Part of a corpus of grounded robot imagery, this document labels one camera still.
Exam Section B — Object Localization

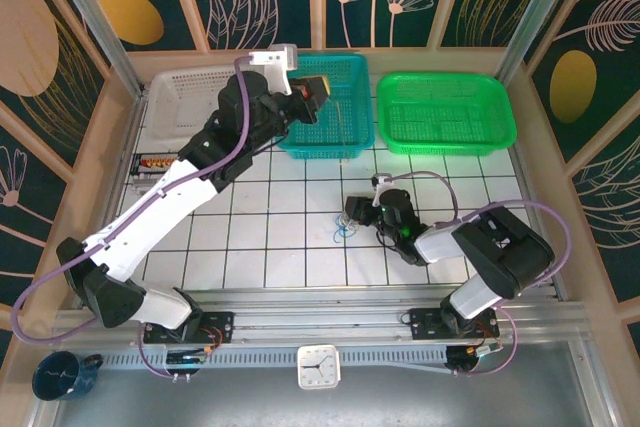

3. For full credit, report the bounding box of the teal perforated plastic basket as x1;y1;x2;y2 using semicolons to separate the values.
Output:
273;53;376;161

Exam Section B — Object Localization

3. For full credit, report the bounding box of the white perforated plastic basket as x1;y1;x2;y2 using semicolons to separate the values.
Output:
144;69;237;142

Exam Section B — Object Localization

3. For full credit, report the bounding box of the green perforated plastic basket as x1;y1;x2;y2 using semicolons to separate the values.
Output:
375;71;518;156

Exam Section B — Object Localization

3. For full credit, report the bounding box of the black board with yellow connectors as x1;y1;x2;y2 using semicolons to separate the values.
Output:
130;153;179;177

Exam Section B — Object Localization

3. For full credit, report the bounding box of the small black controller board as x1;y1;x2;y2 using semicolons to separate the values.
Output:
164;352;211;366
449;344;501;363

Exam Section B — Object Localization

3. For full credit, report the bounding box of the white square analog clock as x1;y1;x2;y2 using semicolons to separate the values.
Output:
297;344;342;391

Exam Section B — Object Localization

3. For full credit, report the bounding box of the grey metal shelf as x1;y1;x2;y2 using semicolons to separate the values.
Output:
29;341;616;427

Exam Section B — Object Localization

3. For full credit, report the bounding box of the dark blue mug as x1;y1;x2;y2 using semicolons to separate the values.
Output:
32;350;104;402

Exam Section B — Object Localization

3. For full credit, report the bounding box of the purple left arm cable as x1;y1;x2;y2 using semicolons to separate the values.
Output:
10;57;251;379

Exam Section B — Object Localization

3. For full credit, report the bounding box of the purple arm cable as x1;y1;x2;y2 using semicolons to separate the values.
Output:
391;170;572;378
10;57;251;379

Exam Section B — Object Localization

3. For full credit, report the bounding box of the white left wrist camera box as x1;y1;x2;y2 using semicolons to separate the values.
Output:
248;43;301;96

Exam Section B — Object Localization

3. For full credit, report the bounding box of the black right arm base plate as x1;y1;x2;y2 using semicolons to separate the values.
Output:
409;307;501;341

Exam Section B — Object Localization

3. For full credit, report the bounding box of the aluminium front rail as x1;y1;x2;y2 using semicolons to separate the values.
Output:
49;296;586;348

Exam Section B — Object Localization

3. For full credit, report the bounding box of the aluminium frame post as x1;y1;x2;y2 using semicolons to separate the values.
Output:
39;0;149;98
492;0;584;88

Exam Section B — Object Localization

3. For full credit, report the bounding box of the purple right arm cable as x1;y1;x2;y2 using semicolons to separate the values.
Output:
391;170;572;378

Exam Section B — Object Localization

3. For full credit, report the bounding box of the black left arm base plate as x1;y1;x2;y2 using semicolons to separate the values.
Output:
143;311;235;346

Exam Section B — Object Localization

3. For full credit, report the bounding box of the grey slotted cable duct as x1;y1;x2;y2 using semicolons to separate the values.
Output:
99;346;451;368

